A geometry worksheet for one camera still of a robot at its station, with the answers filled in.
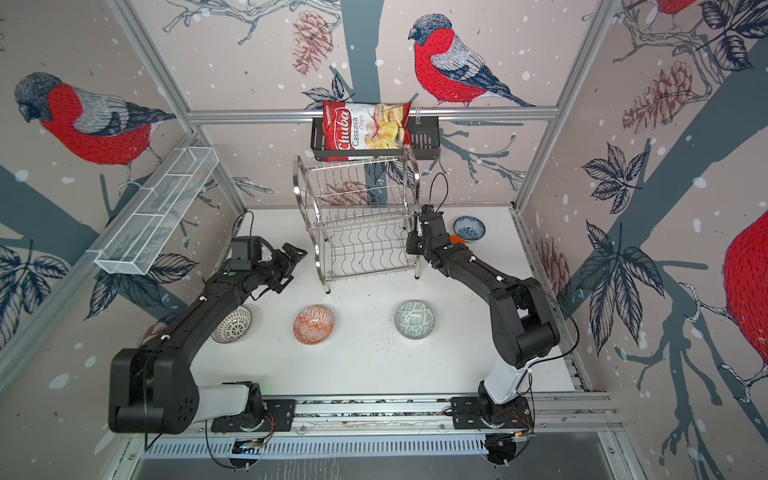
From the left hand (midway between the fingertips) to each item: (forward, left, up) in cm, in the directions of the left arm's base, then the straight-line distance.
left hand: (300, 260), depth 85 cm
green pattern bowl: (-12, -33, -16) cm, 39 cm away
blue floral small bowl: (+24, -56, -14) cm, 63 cm away
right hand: (+9, -32, -3) cm, 33 cm away
